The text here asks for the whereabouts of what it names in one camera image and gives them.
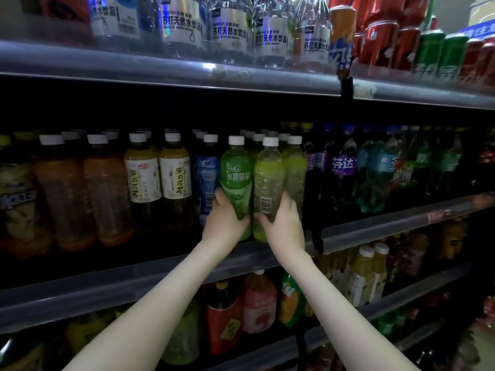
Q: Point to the person's left hand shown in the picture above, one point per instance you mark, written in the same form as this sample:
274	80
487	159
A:
224	232

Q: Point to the person's right hand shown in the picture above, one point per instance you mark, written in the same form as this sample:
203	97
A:
284	235

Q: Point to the green tea bottle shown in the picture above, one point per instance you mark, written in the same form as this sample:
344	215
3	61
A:
269	174

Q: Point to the dark grey store shelving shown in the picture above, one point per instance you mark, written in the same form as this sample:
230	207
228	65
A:
116	61

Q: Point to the person's left forearm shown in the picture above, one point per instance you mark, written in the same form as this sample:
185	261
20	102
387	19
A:
147	320

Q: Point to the person's right forearm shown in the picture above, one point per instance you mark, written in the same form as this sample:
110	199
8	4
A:
348	328

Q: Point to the red price tag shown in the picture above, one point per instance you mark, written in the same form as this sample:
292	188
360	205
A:
437	215

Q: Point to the blue sign board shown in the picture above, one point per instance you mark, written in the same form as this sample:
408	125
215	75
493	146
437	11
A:
479	31

